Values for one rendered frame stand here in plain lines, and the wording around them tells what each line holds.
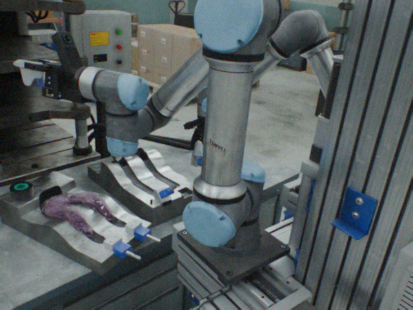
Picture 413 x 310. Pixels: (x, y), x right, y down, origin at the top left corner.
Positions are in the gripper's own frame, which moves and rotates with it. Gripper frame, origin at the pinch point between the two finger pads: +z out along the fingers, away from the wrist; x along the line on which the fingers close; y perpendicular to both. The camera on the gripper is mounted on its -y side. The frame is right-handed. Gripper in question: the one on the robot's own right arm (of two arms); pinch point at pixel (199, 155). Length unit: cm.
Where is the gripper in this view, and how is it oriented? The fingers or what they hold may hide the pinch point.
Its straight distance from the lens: 173.5
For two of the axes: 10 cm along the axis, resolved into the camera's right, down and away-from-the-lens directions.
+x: 7.3, -2.5, 6.4
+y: 6.8, 3.6, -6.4
